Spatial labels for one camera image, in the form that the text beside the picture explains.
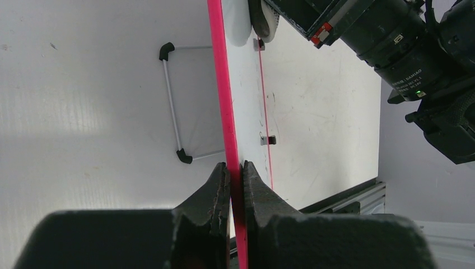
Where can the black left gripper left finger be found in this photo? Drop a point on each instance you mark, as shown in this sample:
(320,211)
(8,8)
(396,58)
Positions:
(194,234)

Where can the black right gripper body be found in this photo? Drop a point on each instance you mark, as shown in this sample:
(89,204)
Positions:
(321,22)

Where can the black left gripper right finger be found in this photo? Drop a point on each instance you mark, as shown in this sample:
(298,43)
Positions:
(279,236)

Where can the grey eraser cloth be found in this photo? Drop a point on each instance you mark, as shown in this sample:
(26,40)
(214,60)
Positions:
(264,19)

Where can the pink-framed whiteboard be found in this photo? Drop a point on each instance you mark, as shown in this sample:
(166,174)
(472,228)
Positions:
(242,100)

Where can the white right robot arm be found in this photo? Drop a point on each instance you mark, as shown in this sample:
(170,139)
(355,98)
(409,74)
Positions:
(423,59)

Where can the black whiteboard clip upper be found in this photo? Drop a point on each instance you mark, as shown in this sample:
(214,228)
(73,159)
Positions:
(259,45)

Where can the aluminium frame rail front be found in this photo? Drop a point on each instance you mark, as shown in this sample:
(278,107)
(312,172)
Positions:
(365,198)

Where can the white wire whiteboard stand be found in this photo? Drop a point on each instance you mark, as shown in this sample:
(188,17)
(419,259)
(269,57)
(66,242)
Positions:
(163,56)

